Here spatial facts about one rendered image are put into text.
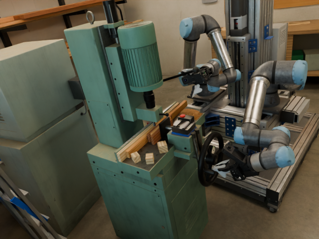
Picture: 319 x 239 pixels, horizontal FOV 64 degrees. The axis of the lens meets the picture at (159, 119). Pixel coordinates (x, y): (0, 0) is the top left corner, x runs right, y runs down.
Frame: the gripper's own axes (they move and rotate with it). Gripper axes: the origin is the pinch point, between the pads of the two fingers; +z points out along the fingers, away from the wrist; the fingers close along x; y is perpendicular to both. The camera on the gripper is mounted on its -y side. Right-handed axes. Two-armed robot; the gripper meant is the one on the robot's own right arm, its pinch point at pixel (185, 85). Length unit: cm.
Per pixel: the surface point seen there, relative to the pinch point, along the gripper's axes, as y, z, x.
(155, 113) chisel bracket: -13.5, 15.1, 7.5
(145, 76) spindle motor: -6.8, 19.1, -13.3
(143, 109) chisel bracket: -20.7, 15.4, 4.2
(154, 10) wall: -212, -294, -71
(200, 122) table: -7.3, -11.5, 27.7
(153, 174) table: -7.6, 39.0, 29.2
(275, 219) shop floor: 10, -34, 123
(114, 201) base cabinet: -63, 34, 58
